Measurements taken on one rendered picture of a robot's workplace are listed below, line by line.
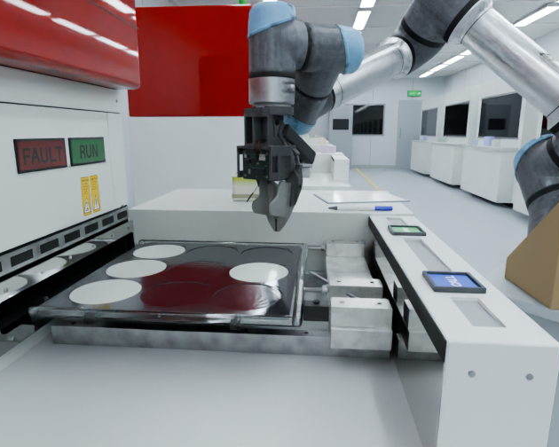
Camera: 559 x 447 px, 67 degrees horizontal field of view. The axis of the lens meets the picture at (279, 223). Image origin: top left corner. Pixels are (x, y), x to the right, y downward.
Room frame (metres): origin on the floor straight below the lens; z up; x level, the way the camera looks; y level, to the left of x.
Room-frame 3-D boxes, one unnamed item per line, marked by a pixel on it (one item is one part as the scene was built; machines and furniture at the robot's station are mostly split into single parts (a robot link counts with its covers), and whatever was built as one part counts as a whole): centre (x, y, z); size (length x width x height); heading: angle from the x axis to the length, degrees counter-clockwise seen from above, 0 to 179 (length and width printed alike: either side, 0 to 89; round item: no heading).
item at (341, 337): (0.69, -0.12, 0.87); 0.36 x 0.08 x 0.03; 175
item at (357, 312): (0.53, -0.11, 0.89); 0.08 x 0.03 x 0.03; 85
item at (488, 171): (7.07, -3.87, 1.00); 1.80 x 1.08 x 2.00; 175
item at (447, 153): (9.26, -4.06, 1.00); 1.80 x 1.08 x 2.00; 175
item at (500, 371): (0.60, -0.21, 0.89); 0.55 x 0.09 x 0.14; 175
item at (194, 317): (0.51, 0.16, 0.90); 0.37 x 0.01 x 0.01; 85
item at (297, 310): (0.68, -0.04, 0.90); 0.38 x 0.01 x 0.01; 175
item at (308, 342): (0.57, 0.09, 0.84); 0.50 x 0.02 x 0.03; 85
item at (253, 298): (0.69, 0.14, 0.90); 0.34 x 0.34 x 0.01; 85
